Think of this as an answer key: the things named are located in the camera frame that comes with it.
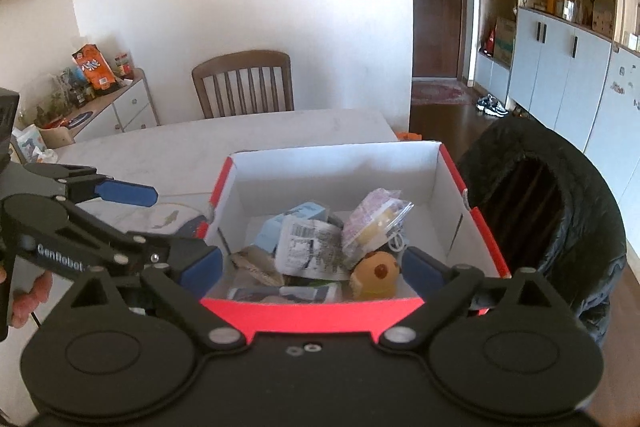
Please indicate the large white wall cabinet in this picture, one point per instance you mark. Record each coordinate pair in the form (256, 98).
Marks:
(550, 57)

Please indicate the red cardboard box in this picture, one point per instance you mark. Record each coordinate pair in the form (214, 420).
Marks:
(325, 317)

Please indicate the orange snack bag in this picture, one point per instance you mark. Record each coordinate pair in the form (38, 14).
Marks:
(95, 69)

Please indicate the orange toy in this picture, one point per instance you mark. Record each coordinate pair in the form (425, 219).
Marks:
(410, 137)

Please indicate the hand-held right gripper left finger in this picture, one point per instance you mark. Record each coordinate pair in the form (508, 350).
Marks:
(200, 269)

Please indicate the grey sneaker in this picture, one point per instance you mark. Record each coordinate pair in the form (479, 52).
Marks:
(499, 108)
(484, 103)

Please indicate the round blue coaster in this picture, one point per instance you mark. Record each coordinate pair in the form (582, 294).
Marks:
(79, 118)

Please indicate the orange brown snack packet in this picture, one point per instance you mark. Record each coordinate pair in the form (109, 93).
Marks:
(375, 274)

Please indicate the pink label snack packet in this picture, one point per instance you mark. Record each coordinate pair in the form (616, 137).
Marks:
(370, 217)

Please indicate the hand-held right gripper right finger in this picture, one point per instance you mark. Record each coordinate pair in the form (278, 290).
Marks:
(422, 269)

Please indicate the beige snack packet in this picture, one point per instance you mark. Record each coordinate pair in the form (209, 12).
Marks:
(255, 264)

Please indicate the red patterned rug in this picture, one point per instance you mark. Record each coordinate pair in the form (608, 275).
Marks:
(440, 93)

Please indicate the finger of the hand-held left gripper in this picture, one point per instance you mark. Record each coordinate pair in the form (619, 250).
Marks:
(100, 242)
(127, 194)

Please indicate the light blue small carton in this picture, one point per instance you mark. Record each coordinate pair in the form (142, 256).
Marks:
(272, 232)

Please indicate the red bag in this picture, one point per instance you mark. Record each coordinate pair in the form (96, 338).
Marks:
(489, 43)

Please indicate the large cardboard box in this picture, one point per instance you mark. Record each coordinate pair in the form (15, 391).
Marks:
(504, 39)

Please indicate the white marble desktop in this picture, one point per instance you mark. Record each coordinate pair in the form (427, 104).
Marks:
(175, 147)

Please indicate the black puffer jacket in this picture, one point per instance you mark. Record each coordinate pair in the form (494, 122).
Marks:
(590, 217)

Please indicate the white labelled packet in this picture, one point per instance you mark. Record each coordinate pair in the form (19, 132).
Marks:
(310, 247)

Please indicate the person's left hand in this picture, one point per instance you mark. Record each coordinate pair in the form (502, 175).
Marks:
(32, 299)

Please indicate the white green plastic bag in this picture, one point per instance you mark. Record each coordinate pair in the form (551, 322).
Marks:
(30, 142)

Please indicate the white side cabinet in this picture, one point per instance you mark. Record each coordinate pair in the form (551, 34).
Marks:
(135, 107)

